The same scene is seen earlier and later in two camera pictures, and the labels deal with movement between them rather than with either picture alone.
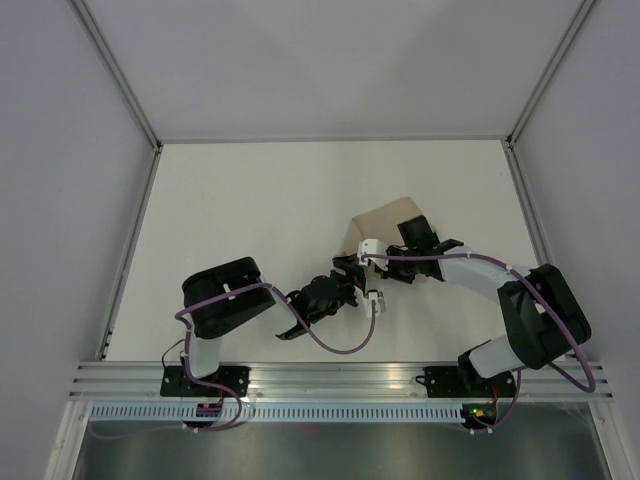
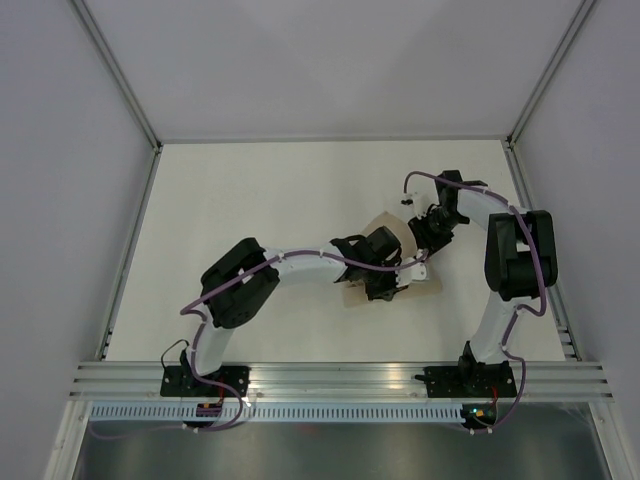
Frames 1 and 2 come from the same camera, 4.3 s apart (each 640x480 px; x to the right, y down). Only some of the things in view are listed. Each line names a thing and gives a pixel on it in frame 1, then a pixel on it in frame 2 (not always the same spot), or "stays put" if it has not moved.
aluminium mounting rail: [314, 381] stays put
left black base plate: [175, 382] stays put
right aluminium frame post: [583, 11] stays put
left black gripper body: [346, 292] to [380, 283]
